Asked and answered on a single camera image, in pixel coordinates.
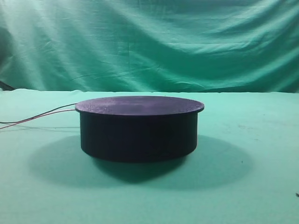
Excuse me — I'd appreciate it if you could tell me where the black round turntable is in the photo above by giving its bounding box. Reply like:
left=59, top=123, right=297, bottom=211
left=75, top=96, right=205, bottom=163

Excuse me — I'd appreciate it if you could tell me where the red wire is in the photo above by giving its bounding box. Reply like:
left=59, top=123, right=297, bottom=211
left=0, top=109, right=77, bottom=131

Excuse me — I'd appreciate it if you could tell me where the green backdrop cloth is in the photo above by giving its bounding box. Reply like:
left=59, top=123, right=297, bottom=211
left=0, top=0, right=299, bottom=93

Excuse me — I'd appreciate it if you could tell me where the green table cloth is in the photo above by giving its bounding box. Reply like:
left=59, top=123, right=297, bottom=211
left=0, top=92, right=299, bottom=224

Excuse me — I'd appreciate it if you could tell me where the black wire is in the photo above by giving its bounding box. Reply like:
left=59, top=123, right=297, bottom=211
left=0, top=103, right=80, bottom=124

